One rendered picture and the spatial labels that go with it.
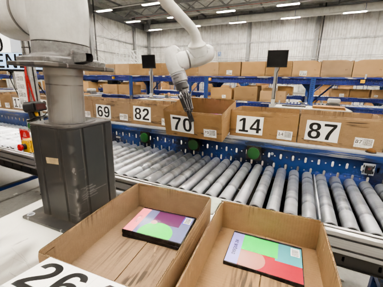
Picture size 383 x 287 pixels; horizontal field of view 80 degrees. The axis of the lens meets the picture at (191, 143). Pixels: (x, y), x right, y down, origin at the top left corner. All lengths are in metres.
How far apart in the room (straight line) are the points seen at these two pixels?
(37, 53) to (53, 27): 0.08
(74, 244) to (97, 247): 0.07
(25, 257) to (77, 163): 0.27
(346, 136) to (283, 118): 0.32
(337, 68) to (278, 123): 4.61
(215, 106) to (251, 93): 4.18
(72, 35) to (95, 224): 0.53
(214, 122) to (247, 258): 0.83
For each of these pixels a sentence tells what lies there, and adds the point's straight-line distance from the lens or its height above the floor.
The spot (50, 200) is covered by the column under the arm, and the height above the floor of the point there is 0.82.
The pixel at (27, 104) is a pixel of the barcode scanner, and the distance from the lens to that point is 1.49.
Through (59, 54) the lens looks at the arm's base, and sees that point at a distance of 0.76.
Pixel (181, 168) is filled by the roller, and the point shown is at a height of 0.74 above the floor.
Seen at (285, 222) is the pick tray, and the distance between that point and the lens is 0.75.
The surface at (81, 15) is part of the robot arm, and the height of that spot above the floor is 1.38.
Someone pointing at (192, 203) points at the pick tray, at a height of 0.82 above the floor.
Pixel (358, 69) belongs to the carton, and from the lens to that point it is 6.01.
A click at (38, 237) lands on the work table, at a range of 0.86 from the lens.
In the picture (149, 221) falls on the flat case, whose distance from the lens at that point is 0.76.
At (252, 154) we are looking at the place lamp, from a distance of 1.39.
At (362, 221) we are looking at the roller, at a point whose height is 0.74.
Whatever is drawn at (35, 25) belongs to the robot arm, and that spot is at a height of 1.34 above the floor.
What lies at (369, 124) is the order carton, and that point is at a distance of 1.44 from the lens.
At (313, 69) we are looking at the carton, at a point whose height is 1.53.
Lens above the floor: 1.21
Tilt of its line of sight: 15 degrees down
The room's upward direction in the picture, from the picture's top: 1 degrees clockwise
